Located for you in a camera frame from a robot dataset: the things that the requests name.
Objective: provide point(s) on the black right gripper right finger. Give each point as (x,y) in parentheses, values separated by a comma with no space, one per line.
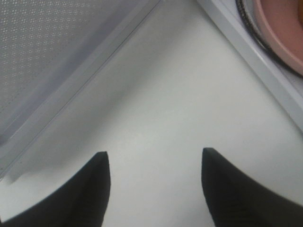
(236,200)

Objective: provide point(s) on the white microwave oven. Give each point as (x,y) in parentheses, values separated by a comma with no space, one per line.
(286,87)

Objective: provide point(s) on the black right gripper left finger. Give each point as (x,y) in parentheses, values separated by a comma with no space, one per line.
(80,202)

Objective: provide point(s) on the white microwave door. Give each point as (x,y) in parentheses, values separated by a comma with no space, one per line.
(48,50)

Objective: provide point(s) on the pink round plate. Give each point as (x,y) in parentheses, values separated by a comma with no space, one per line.
(280,26)

